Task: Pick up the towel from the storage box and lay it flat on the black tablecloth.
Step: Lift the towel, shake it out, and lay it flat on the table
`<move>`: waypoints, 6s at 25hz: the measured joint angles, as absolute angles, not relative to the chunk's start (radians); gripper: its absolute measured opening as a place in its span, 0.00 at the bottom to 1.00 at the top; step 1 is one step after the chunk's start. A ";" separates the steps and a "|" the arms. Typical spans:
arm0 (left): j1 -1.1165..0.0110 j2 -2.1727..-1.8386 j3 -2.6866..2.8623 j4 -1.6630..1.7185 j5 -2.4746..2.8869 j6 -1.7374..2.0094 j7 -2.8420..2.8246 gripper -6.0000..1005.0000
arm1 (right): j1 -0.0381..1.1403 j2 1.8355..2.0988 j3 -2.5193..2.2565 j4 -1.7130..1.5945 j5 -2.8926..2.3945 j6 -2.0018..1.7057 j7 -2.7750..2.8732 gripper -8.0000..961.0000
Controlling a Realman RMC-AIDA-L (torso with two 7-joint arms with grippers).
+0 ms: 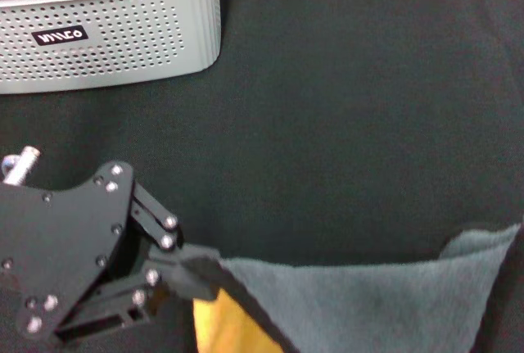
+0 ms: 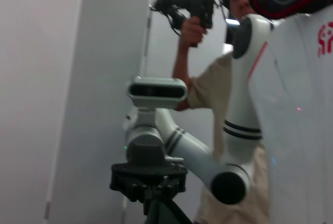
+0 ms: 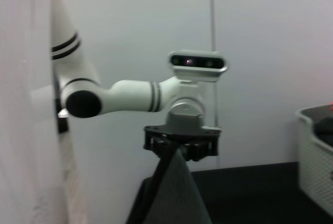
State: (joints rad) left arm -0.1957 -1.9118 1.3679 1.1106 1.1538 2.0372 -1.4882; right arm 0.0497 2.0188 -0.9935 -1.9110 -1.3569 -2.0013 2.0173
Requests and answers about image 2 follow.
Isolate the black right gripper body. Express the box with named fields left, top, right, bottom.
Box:
left=109, top=161, right=189, bottom=196

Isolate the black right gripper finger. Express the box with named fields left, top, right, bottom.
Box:
left=121, top=182, right=153, bottom=215
left=155, top=178, right=186, bottom=202

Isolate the person's right forearm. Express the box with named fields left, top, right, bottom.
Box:
left=171, top=44, right=202, bottom=112

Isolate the person's right hand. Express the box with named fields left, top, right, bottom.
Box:
left=178, top=15, right=209, bottom=48

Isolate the person in beige shirt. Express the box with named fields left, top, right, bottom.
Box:
left=187, top=0, right=273, bottom=224

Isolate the white robot torso red logo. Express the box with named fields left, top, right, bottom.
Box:
left=244, top=10, right=333, bottom=224

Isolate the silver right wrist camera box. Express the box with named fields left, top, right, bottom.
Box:
left=126, top=76, right=188, bottom=110

